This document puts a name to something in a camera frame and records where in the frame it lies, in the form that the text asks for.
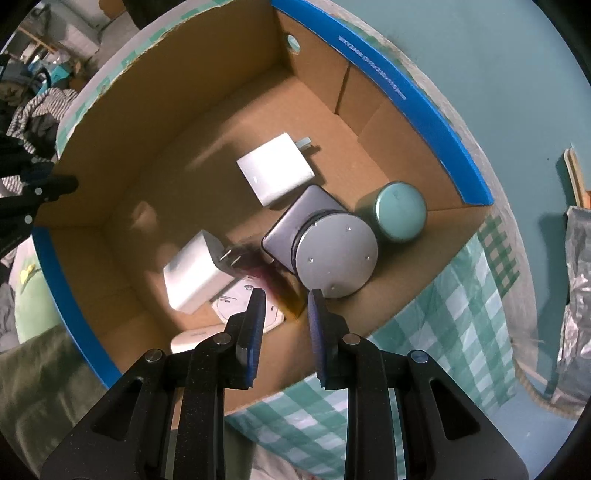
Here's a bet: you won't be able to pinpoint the striped cloth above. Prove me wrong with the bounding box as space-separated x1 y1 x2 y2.
9 85 79 153

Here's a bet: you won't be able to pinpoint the teal round tin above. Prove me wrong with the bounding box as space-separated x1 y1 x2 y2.
355 181 428 244

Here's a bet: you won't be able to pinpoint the grey round speaker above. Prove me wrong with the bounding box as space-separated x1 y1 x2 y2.
291 210 379 298

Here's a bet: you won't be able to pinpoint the grey rectangular power bank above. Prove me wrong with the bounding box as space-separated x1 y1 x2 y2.
261 185 352 273

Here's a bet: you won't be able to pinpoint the teal basket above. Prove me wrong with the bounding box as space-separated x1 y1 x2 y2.
28 62 70 86

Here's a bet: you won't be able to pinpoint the wooden board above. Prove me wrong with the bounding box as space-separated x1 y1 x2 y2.
564 148 591 208

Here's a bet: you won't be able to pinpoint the blue cardboard box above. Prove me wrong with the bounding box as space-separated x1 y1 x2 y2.
30 0 494 402

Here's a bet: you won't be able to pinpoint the light green checked plastic sheet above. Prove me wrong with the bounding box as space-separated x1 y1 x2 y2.
224 217 520 476

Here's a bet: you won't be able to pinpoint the brown cardboard carton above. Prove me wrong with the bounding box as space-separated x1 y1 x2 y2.
99 0 134 17

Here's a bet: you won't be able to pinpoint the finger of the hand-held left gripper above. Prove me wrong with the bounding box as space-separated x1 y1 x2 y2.
0 134 54 176
0 174 79 259

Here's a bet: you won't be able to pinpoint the beige rope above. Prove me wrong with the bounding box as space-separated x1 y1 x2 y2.
512 355 568 411

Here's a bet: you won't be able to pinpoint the olive green trousers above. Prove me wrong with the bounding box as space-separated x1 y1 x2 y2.
0 325 278 480

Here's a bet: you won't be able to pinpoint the white charger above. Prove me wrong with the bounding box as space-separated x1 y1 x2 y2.
163 230 243 315
236 132 319 208

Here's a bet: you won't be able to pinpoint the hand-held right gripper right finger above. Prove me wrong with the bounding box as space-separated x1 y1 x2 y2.
307 288 529 480

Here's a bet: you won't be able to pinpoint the white octagonal device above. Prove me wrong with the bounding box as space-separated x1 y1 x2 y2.
210 274 284 333

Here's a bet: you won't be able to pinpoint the pink and yellow stick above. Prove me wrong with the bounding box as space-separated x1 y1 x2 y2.
235 249 308 319

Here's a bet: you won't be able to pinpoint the silver foil sheet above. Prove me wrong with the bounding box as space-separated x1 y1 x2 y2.
556 205 591 418

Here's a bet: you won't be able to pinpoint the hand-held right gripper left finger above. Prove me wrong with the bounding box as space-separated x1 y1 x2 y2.
41 287 267 480

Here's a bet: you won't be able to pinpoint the green plush toy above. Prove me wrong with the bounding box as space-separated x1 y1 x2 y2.
14 240 63 344

